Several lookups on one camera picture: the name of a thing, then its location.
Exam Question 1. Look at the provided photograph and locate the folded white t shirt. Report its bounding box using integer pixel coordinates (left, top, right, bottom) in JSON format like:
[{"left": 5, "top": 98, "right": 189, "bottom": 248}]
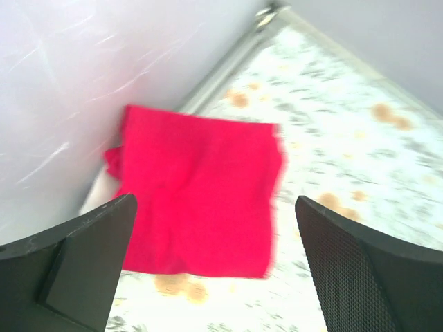
[{"left": 78, "top": 166, "right": 120, "bottom": 216}]

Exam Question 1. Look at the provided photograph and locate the magenta t shirt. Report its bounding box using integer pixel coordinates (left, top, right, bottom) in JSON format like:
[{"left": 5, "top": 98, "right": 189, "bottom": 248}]
[{"left": 105, "top": 105, "right": 284, "bottom": 279}]

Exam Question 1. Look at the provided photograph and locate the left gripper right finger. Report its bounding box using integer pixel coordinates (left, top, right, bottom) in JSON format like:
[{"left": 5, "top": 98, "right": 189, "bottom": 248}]
[{"left": 295, "top": 196, "right": 442, "bottom": 332}]

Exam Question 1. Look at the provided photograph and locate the aluminium frame rail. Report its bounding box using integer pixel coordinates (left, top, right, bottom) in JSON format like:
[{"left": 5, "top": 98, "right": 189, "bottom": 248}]
[{"left": 177, "top": 1, "right": 290, "bottom": 115}]

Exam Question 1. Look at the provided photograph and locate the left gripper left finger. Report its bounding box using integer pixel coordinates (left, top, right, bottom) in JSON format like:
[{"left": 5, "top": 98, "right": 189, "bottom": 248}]
[{"left": 1, "top": 194, "right": 137, "bottom": 332}]

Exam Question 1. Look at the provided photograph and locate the floral table mat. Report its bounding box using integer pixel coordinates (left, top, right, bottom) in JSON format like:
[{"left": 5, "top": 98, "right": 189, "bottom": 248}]
[{"left": 106, "top": 20, "right": 442, "bottom": 331}]

